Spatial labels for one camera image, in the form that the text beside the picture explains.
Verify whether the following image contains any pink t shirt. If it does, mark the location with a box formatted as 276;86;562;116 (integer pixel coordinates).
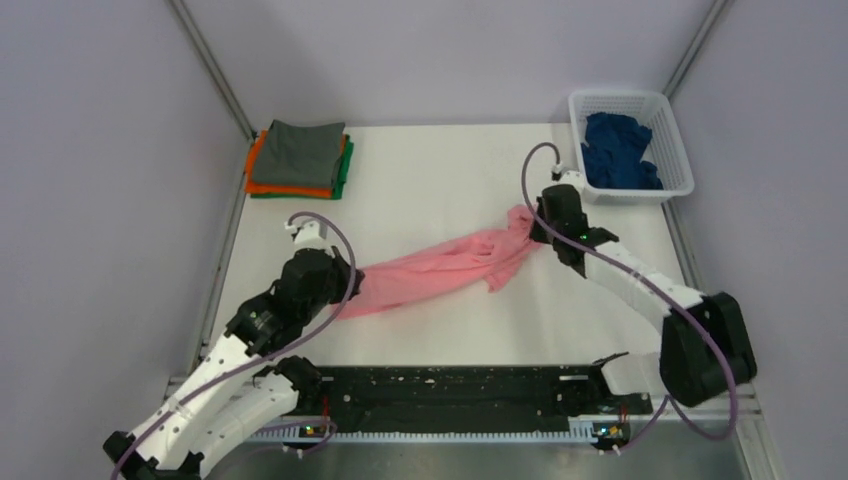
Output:
339;205;541;320

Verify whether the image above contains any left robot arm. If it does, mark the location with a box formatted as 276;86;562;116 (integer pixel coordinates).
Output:
103;246;364;479

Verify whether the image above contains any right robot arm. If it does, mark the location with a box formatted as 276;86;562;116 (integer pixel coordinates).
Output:
530;184;758;412

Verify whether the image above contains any blue t shirt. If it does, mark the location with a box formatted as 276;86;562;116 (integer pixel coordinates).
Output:
581;112;664;190

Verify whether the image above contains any orange folded t shirt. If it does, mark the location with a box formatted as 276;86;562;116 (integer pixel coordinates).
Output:
244;129;348;199

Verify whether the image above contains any white plastic basket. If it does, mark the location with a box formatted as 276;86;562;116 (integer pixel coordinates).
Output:
568;89;694;205

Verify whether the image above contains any grey folded t shirt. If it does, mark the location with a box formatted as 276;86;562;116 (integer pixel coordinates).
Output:
251;119;346;189

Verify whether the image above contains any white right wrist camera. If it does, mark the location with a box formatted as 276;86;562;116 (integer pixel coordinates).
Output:
551;163;586;194

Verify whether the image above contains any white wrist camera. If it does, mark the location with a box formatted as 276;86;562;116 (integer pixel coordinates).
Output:
551;163;586;194
285;220;329;251

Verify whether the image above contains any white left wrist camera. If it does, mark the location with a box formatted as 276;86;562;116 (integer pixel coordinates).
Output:
285;220;329;251

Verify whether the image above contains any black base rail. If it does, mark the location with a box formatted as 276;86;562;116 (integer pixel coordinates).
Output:
288;365;653;433

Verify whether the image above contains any white cable duct strip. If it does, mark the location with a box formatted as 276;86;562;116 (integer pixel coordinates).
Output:
248;420;629;446

